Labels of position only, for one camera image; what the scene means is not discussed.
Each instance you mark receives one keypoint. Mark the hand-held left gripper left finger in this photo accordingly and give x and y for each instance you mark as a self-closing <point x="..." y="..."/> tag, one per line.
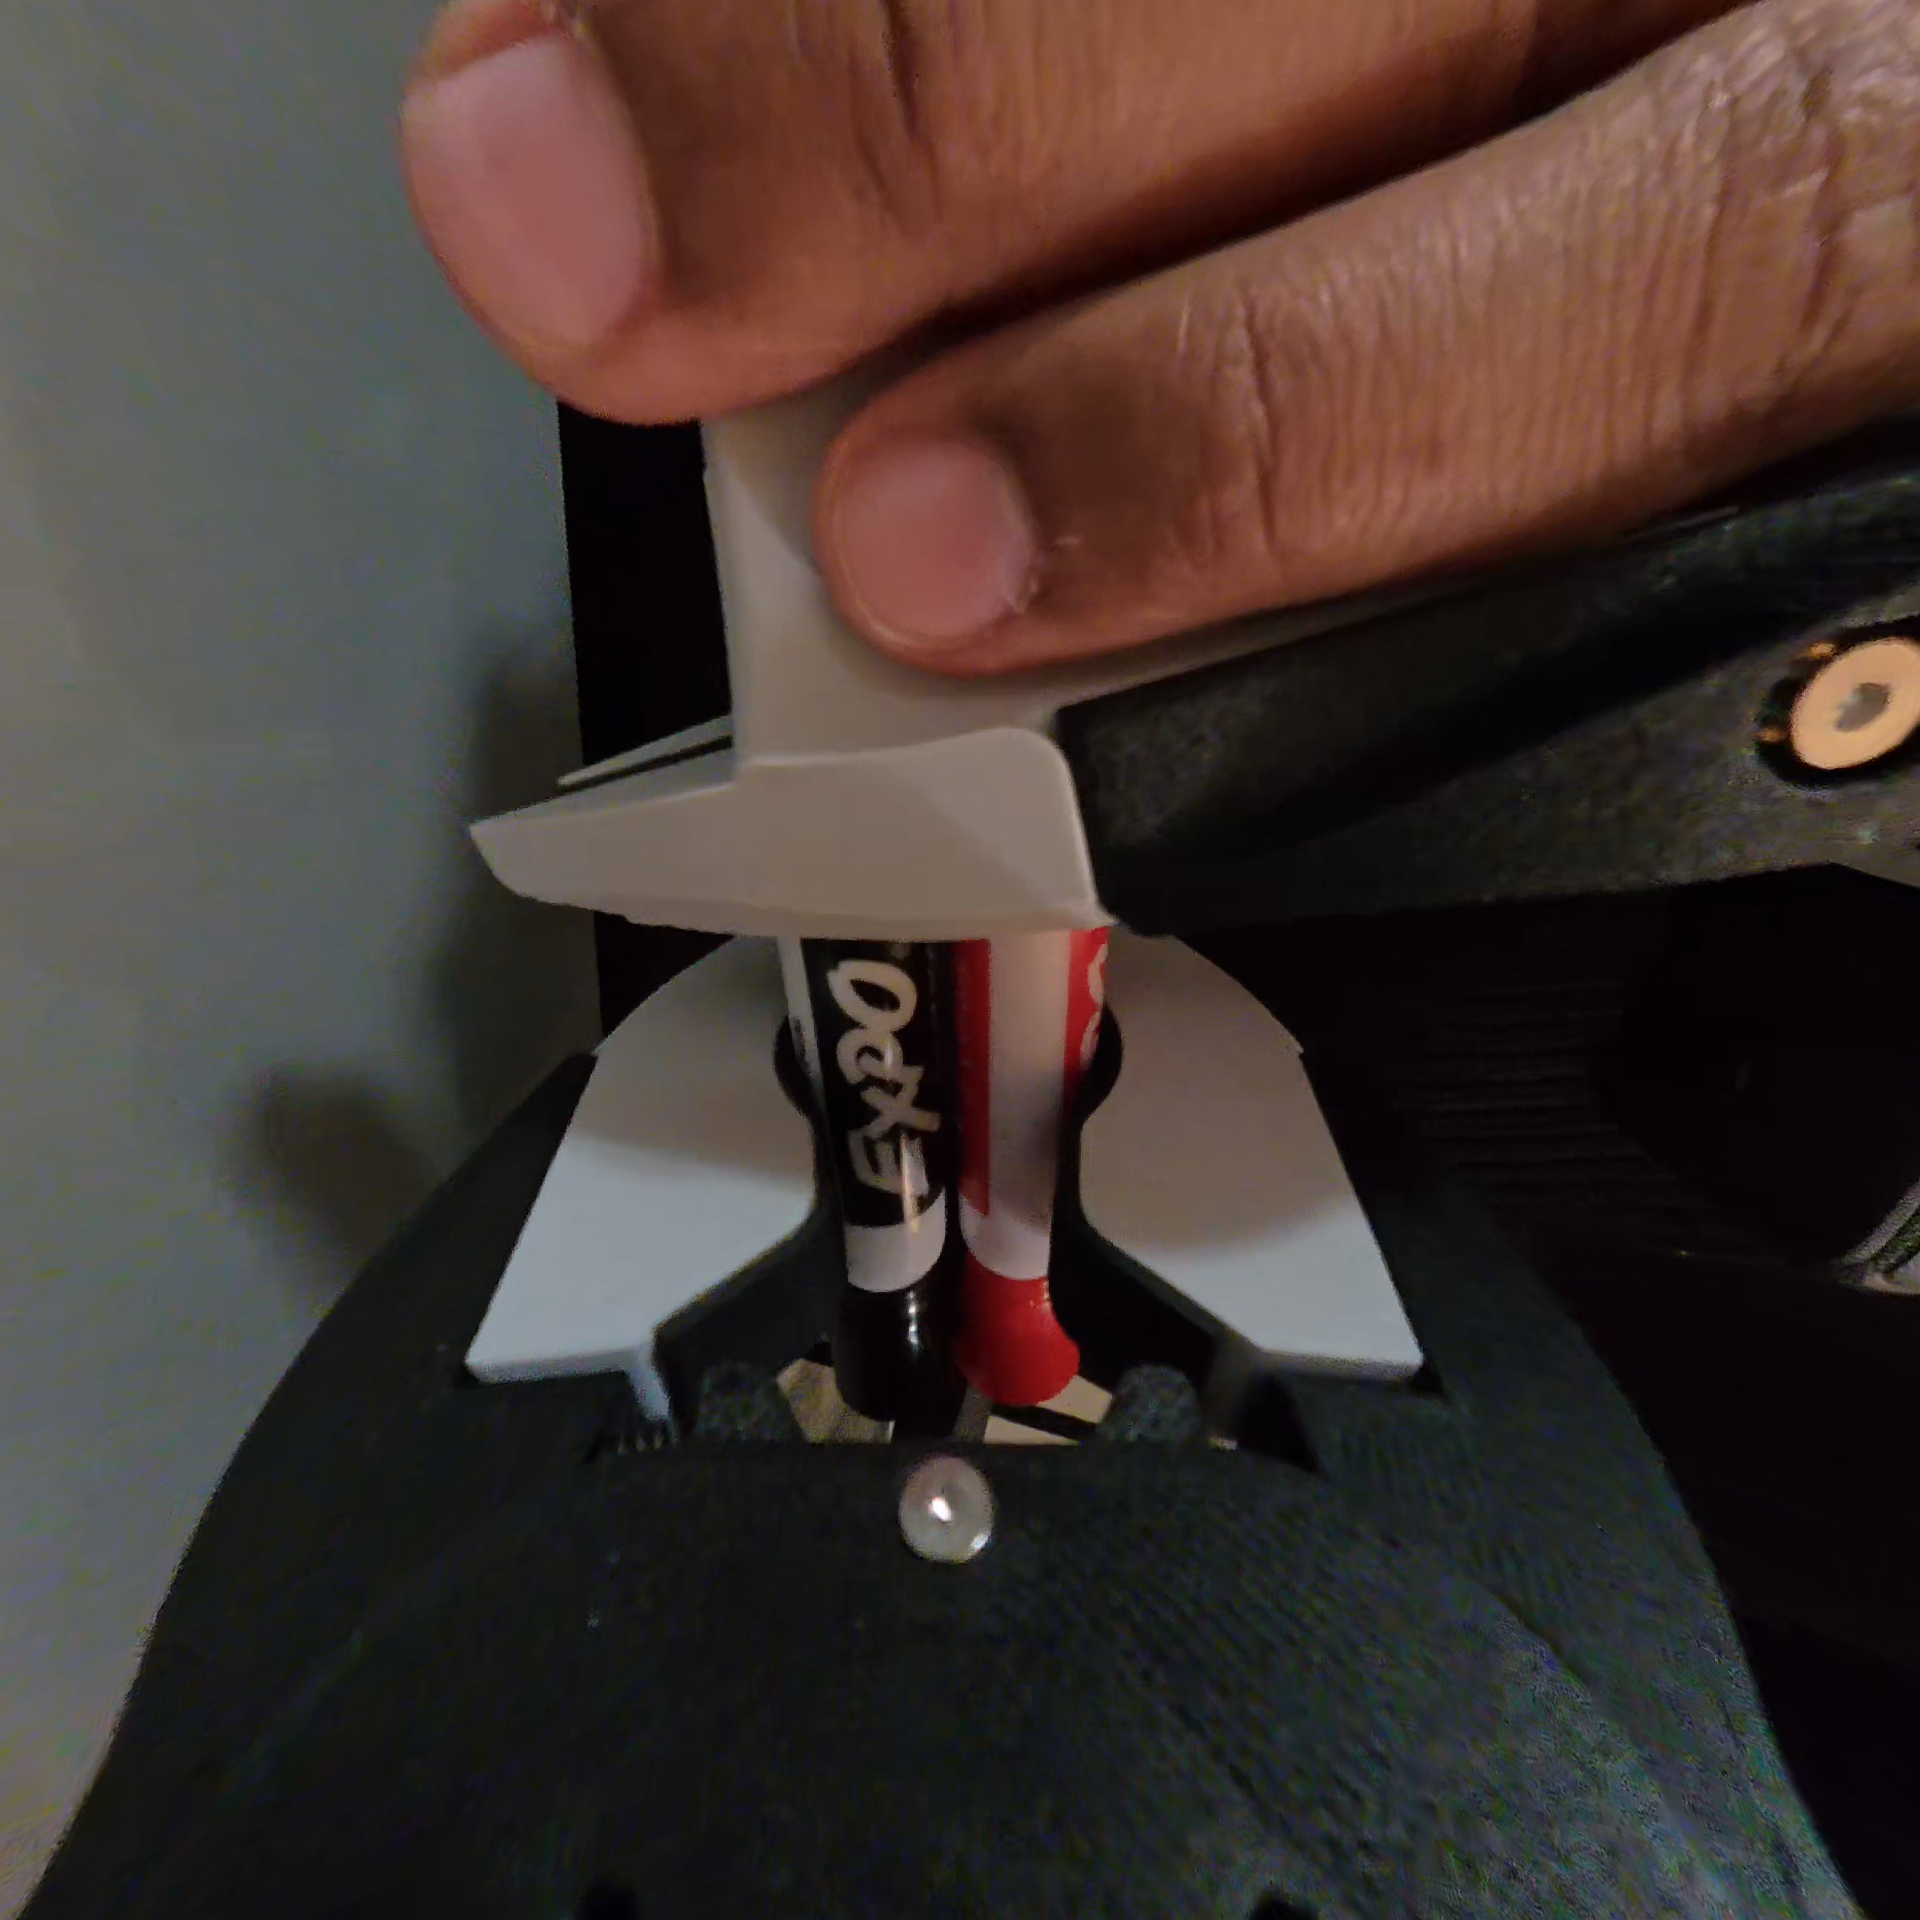
<point x="631" y="1200"/>

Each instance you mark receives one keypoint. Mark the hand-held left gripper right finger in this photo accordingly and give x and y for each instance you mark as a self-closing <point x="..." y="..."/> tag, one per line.
<point x="1261" y="1200"/>

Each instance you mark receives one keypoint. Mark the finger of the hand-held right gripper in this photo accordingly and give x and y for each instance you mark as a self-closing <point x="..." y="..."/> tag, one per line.
<point x="900" y="810"/>

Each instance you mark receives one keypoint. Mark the red dry erase marker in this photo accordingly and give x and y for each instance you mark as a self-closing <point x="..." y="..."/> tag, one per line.
<point x="1021" y="1170"/>

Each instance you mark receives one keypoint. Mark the black dry erase marker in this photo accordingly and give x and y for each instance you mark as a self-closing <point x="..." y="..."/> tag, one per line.
<point x="878" y="1110"/>

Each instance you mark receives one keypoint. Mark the light grey desk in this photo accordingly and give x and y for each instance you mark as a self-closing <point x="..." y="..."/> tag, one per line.
<point x="224" y="674"/>

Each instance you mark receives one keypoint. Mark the person's right hand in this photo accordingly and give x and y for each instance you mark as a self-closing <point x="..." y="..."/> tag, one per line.
<point x="1201" y="224"/>

